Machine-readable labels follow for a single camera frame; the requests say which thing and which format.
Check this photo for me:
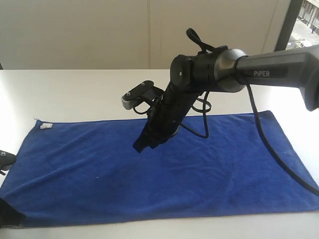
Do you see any blue microfibre towel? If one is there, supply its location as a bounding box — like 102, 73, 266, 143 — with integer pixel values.
0, 114, 319, 227

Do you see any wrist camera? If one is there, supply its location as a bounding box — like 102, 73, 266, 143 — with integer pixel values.
121, 80, 164, 110
0, 150, 16, 176

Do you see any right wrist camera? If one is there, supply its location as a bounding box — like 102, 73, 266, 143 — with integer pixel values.
121, 80, 164, 110

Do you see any white label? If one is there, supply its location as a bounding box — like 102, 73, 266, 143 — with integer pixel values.
40, 122, 53, 129

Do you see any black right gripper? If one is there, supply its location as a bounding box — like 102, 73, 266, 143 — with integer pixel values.
133, 82, 199, 153

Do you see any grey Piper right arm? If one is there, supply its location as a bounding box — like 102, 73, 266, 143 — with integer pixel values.
123, 46, 319, 152

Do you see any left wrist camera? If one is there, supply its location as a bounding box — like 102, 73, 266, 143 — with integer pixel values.
0, 150, 16, 176

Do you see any dark window frame post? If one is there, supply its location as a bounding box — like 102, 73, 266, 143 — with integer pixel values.
274, 0, 303, 52

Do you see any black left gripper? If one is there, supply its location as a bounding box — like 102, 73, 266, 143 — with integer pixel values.
0, 198, 26, 228

